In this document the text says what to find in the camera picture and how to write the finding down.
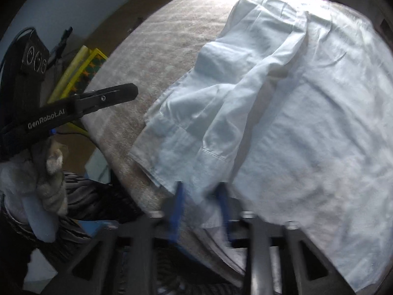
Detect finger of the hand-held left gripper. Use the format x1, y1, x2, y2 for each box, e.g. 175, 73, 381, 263
72, 83, 139, 120

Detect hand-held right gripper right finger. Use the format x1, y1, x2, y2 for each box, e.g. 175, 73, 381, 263
215, 183, 353, 295

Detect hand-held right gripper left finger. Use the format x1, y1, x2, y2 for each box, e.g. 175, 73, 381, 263
41, 181, 188, 295

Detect white shirt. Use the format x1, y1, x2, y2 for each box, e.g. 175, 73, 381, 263
130, 0, 391, 292

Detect person's left forearm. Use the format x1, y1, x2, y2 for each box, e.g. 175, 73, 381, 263
0, 209, 93, 295

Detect person's left hand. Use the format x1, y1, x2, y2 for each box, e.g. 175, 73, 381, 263
0, 138, 69, 222

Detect yellow framed patterned board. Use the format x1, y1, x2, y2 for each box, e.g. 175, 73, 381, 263
58, 47, 108, 99

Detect yellow-green foam tube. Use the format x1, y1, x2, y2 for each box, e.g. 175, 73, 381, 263
47, 45, 88, 103

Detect plaid blanket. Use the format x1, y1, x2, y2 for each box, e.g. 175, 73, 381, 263
82, 0, 381, 286

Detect person's striped clothing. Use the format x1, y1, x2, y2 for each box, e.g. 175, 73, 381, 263
60, 172, 246, 295

